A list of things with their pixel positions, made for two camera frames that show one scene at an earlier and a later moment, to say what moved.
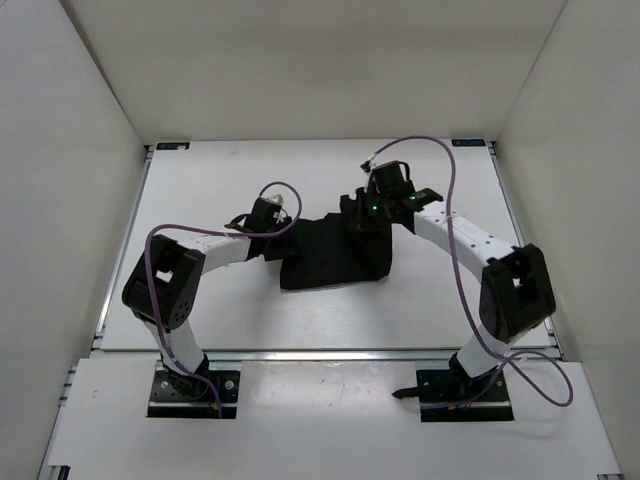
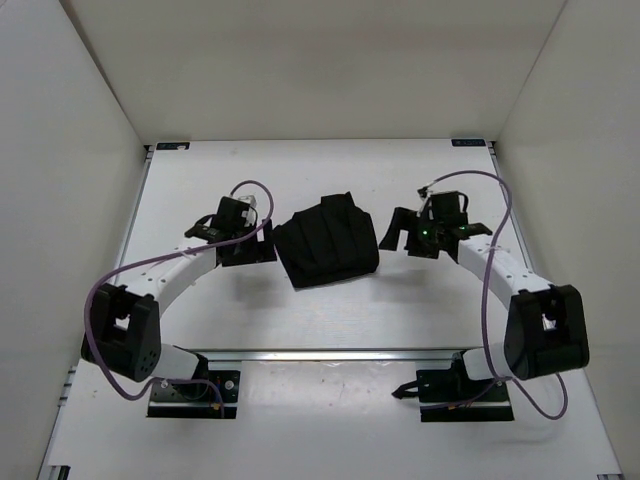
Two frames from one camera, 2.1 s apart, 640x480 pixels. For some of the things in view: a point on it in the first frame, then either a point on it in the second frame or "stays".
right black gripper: (361, 223) to (407, 220)
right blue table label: (468, 142) stays
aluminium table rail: (294, 354) stays
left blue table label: (173, 145) stays
